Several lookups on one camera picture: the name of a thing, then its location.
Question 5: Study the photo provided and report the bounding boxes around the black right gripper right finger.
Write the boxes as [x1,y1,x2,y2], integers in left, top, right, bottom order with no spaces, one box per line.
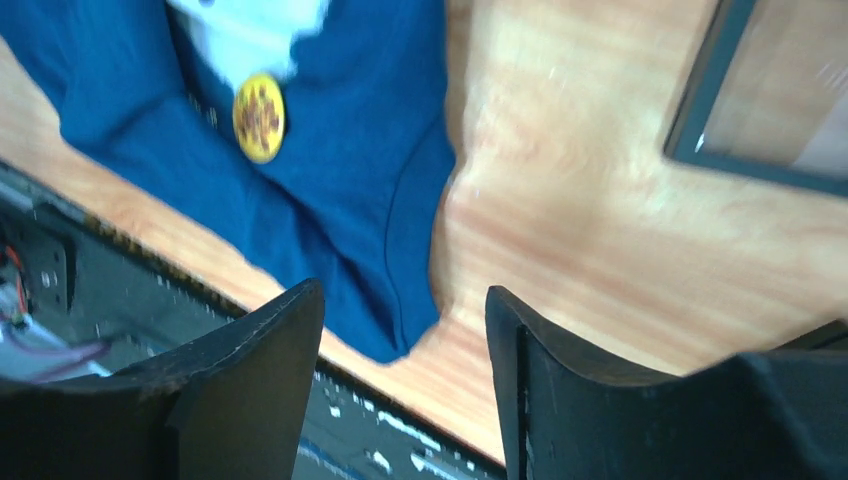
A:
[485,286,847,479]

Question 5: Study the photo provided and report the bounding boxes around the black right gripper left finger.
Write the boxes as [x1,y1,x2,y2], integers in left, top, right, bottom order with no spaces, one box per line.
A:
[1,279,324,480]

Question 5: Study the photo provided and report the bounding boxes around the blue cartoon print shirt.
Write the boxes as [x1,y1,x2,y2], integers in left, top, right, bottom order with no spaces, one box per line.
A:
[1,1,455,364]

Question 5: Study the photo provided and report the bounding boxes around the yellow round brooch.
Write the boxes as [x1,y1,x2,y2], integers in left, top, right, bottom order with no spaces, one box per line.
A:
[232,72,286,164]

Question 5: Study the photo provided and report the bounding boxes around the black square frame near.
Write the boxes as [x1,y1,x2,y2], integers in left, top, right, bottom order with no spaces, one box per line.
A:
[664,0,847,197]

